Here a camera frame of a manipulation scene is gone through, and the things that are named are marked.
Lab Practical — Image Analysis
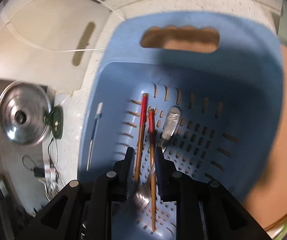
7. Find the metal spoon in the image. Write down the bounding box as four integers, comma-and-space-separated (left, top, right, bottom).
133, 106, 181, 209

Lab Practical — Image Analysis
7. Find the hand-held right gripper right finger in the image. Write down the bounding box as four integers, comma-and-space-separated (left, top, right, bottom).
154, 146, 271, 240

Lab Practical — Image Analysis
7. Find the thin black cable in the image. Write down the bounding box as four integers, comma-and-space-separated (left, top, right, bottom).
22, 134, 59, 181

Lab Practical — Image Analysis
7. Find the steel pot lid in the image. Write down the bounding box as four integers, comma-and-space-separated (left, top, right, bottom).
0, 81, 53, 146

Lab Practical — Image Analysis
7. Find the dark round disc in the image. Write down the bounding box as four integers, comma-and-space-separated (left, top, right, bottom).
47, 106, 64, 139

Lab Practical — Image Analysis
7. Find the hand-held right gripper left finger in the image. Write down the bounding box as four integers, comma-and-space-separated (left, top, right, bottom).
16, 147, 136, 240

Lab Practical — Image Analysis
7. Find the white cutting board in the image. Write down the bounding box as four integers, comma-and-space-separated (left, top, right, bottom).
0, 0, 109, 91

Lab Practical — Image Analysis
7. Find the red wooden chopstick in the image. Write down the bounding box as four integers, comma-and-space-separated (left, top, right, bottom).
134, 93, 148, 183
148, 108, 157, 232

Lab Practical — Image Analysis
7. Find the white cable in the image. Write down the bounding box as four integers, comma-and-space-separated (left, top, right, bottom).
0, 0, 124, 53

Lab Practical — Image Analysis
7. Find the blue plastic basket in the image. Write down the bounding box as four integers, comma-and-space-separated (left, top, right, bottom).
77, 11, 284, 240

